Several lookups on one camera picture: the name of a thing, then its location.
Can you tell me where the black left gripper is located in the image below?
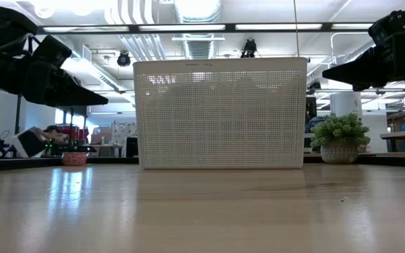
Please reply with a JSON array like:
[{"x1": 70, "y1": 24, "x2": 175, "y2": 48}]
[{"x1": 0, "y1": 34, "x2": 109, "y2": 108}]

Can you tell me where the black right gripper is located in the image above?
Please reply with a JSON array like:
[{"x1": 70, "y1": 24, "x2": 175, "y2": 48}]
[{"x1": 321, "y1": 30, "x2": 405, "y2": 92}]

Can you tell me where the white plastic laundry basket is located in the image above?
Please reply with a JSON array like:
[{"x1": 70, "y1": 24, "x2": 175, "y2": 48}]
[{"x1": 132, "y1": 57, "x2": 309, "y2": 171}]

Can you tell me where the white cylinder device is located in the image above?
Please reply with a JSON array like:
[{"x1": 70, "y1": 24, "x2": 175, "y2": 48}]
[{"x1": 330, "y1": 91, "x2": 363, "y2": 119}]

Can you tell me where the black robot with green lights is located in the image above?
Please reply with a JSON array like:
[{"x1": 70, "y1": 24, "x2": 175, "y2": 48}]
[{"x1": 42, "y1": 124, "x2": 96, "y2": 158}]

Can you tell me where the black computer monitor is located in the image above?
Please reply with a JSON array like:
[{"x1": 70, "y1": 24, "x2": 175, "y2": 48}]
[{"x1": 305, "y1": 96, "x2": 318, "y2": 127}]

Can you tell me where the green potted plant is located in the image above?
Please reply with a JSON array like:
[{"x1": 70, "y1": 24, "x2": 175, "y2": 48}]
[{"x1": 309, "y1": 112, "x2": 371, "y2": 165}]

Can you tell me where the blue chair back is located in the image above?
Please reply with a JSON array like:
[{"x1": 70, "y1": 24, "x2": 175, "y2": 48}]
[{"x1": 304, "y1": 115, "x2": 326, "y2": 134}]

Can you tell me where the black ceiling spotlight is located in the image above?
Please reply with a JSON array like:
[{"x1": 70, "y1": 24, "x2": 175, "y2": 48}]
[{"x1": 117, "y1": 51, "x2": 132, "y2": 67}]

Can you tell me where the navy white striped stack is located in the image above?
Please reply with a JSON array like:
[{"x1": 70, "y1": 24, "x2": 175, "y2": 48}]
[{"x1": 303, "y1": 131, "x2": 316, "y2": 154}]

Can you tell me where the black overhead camera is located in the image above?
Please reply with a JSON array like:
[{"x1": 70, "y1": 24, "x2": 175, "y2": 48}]
[{"x1": 240, "y1": 37, "x2": 259, "y2": 59}]

